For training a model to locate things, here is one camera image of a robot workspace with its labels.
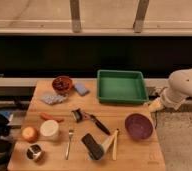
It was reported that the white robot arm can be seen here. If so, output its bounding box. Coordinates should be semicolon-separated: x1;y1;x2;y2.
148;68;192;112

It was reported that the blue sponge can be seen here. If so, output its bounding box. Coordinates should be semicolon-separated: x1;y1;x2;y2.
74;83;89;96

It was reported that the red yellow apple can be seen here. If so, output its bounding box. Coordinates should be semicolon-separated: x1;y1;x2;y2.
22;126;38;142

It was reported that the purple bowl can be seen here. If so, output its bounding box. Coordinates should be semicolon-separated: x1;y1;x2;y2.
125;113;153;141

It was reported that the white cup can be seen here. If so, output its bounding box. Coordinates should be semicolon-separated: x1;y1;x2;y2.
40;120;59;140

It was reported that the silver fork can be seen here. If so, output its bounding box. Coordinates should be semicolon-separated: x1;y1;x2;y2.
65;129;74;160

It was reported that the small metal cup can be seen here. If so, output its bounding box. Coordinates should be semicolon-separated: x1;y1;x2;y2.
26;144;44;162

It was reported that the green plastic tray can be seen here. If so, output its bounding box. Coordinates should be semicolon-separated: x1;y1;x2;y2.
97;70;149;104

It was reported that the wooden stick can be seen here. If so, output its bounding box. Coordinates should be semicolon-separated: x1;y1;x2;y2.
112;129;119;161

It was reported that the blue white cloth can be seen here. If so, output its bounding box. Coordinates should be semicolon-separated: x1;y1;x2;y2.
40;93;67;105

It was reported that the red bowl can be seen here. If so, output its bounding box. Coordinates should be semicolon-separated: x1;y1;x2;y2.
52;76;73;94

